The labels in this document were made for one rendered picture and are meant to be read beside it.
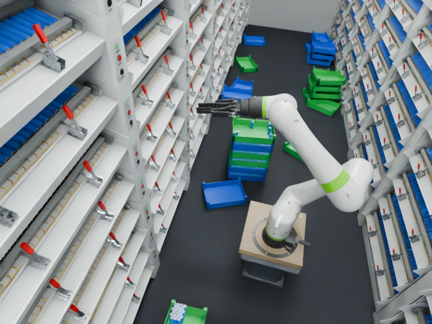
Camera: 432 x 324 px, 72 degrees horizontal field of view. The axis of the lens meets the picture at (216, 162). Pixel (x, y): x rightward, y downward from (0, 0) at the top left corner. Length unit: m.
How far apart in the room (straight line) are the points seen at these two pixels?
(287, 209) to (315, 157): 0.45
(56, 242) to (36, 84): 0.40
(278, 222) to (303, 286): 0.61
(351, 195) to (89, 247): 0.95
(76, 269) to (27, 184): 0.38
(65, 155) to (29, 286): 0.31
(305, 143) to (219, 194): 1.23
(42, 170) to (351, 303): 1.80
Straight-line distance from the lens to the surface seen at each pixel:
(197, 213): 2.16
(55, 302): 1.02
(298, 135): 1.14
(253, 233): 1.72
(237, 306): 1.89
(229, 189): 2.31
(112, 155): 1.04
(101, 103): 0.94
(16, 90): 0.68
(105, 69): 0.92
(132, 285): 1.58
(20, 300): 0.84
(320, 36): 4.75
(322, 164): 1.19
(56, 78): 0.72
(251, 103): 1.26
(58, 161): 0.79
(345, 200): 1.25
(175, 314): 1.77
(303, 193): 1.57
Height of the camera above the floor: 1.77
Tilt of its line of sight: 45 degrees down
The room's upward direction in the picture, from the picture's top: 5 degrees clockwise
